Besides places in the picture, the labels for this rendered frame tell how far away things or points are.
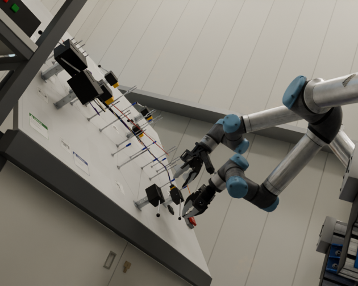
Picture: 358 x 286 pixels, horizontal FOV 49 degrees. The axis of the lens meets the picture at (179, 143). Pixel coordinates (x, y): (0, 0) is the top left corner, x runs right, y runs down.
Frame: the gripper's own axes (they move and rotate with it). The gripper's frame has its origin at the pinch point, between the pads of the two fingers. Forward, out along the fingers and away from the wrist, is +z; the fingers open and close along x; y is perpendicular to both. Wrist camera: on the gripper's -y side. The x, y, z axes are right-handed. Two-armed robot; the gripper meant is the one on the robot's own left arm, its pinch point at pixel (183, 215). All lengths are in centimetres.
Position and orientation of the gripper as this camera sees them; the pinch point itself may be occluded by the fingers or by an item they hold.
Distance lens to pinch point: 168.7
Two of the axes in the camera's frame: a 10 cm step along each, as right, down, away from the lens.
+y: 3.2, -2.2, 9.2
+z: -6.3, 6.8, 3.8
